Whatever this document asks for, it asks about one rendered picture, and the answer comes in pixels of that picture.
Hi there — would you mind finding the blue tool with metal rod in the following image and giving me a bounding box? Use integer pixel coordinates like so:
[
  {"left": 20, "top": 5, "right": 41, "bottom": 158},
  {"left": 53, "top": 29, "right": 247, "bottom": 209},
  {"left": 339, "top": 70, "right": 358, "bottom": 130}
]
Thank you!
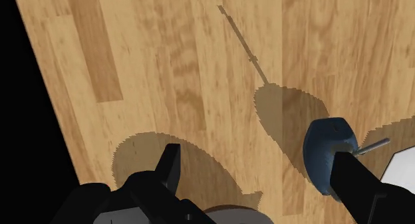
[{"left": 303, "top": 116, "right": 392, "bottom": 197}]

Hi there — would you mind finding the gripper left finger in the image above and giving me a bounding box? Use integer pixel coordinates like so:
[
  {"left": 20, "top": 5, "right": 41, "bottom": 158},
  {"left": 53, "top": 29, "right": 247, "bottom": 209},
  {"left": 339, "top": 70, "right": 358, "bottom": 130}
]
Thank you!
[{"left": 51, "top": 143, "right": 217, "bottom": 224}]

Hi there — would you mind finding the white angular flat object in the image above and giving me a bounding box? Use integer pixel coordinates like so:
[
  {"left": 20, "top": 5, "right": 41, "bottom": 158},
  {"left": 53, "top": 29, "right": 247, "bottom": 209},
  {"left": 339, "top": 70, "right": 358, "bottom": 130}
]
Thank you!
[{"left": 379, "top": 146, "right": 415, "bottom": 195}]

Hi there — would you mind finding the brown and grey round object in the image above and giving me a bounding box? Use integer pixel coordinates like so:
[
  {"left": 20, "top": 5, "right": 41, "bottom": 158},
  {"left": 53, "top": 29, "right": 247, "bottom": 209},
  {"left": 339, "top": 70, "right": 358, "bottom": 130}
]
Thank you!
[{"left": 203, "top": 205, "right": 275, "bottom": 224}]

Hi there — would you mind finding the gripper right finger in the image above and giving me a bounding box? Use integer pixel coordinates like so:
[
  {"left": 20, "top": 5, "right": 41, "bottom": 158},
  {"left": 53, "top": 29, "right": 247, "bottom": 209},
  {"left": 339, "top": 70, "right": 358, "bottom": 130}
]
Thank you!
[{"left": 329, "top": 151, "right": 415, "bottom": 224}]

